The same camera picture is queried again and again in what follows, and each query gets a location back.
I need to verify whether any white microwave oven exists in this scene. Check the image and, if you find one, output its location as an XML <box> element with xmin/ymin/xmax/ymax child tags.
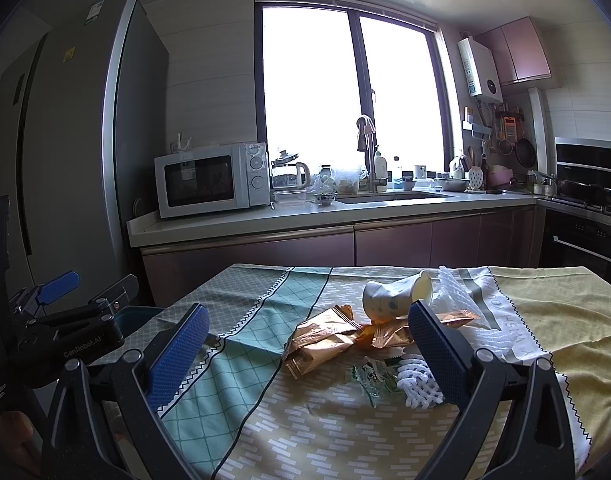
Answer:
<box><xmin>155</xmin><ymin>143</ymin><xmax>271</xmax><ymax>219</ymax></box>

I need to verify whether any pink wall cabinet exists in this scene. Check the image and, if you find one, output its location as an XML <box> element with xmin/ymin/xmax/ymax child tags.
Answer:
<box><xmin>475</xmin><ymin>16</ymin><xmax>553</xmax><ymax>87</ymax></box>

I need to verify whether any left hand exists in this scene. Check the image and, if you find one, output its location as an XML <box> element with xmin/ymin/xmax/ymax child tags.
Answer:
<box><xmin>0</xmin><ymin>411</ymin><xmax>41</xmax><ymax>478</ymax></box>

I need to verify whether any pink pot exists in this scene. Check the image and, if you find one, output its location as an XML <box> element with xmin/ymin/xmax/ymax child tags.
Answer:
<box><xmin>488</xmin><ymin>165</ymin><xmax>514</xmax><ymax>188</ymax></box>

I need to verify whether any glass electric kettle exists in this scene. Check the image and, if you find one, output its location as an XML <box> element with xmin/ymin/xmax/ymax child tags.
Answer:
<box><xmin>271</xmin><ymin>150</ymin><xmax>311</xmax><ymax>191</ymax></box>

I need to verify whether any green plastic wrapper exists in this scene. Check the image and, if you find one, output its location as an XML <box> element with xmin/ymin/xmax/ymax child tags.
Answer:
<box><xmin>348</xmin><ymin>358</ymin><xmax>404</xmax><ymax>408</ymax></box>

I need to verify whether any patterned tablecloth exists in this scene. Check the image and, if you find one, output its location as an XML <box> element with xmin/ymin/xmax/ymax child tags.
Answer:
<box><xmin>92</xmin><ymin>263</ymin><xmax>611</xmax><ymax>480</ymax></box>

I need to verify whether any kitchen window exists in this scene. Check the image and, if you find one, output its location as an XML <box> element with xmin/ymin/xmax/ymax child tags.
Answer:
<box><xmin>254</xmin><ymin>3</ymin><xmax>454</xmax><ymax>171</ymax></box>

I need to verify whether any teal trash bin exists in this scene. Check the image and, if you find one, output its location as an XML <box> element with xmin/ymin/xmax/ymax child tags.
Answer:
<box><xmin>114</xmin><ymin>306</ymin><xmax>164</xmax><ymax>338</ymax></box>

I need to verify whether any small blue-white bowl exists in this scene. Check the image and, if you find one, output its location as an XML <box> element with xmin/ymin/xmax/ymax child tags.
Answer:
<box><xmin>314</xmin><ymin>192</ymin><xmax>337</xmax><ymax>207</ymax></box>

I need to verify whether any white soap bottle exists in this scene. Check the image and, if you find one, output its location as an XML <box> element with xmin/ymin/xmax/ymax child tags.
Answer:
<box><xmin>374</xmin><ymin>148</ymin><xmax>388</xmax><ymax>188</ymax></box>

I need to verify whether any kitchen counter with cabinets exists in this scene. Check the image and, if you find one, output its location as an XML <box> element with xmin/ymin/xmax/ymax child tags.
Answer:
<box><xmin>128</xmin><ymin>192</ymin><xmax>544</xmax><ymax>306</ymax></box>

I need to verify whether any grey refrigerator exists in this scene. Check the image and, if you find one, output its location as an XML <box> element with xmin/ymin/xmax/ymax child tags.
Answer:
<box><xmin>0</xmin><ymin>0</ymin><xmax>169</xmax><ymax>312</ymax></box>

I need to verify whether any white water heater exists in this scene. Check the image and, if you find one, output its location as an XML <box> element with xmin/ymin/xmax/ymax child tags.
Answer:
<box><xmin>457</xmin><ymin>38</ymin><xmax>503</xmax><ymax>104</ymax></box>

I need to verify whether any black built-in oven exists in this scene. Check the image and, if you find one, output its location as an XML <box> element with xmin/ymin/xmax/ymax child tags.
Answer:
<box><xmin>537</xmin><ymin>136</ymin><xmax>611</xmax><ymax>291</ymax></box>

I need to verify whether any black frying pan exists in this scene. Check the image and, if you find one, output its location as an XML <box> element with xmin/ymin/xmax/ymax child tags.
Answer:
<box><xmin>514</xmin><ymin>138</ymin><xmax>537</xmax><ymax>169</ymax></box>

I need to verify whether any white foam fruit net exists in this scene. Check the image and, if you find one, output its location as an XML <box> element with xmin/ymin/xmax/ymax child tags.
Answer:
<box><xmin>395</xmin><ymin>354</ymin><xmax>445</xmax><ymax>410</ymax></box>

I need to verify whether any clear bubble wrap bag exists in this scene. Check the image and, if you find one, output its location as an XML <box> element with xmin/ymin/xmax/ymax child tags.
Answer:
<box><xmin>427</xmin><ymin>264</ymin><xmax>517</xmax><ymax>356</ymax></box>

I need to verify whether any orange snack wrapper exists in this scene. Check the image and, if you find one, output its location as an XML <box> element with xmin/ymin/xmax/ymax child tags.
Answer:
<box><xmin>283</xmin><ymin>303</ymin><xmax>479</xmax><ymax>380</ymax></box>

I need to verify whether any kitchen faucet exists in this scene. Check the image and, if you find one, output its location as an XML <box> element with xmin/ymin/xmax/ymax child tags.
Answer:
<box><xmin>356</xmin><ymin>115</ymin><xmax>377</xmax><ymax>193</ymax></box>

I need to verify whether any crushed paper cup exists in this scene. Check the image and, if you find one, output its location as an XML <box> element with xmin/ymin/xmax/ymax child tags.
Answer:
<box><xmin>362</xmin><ymin>271</ymin><xmax>433</xmax><ymax>324</ymax></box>

